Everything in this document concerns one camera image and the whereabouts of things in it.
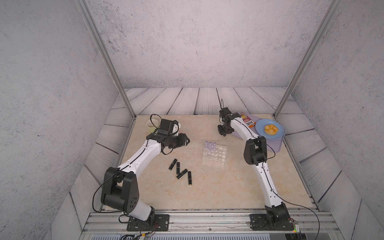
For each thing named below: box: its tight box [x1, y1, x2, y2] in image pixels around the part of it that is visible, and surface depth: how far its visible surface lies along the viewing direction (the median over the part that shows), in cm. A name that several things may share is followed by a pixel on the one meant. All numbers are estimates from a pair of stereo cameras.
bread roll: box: [263, 124, 279, 136], surface depth 110 cm
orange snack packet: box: [240, 112, 256, 128], surface depth 115 cm
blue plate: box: [255, 118, 284, 140], surface depth 111 cm
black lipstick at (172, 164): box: [168, 158, 178, 171], surface depth 95 cm
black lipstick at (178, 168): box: [176, 162, 180, 175], surface depth 93 cm
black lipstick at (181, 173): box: [176, 168, 188, 180], surface depth 91 cm
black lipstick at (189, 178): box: [187, 171, 192, 186], surface depth 89 cm
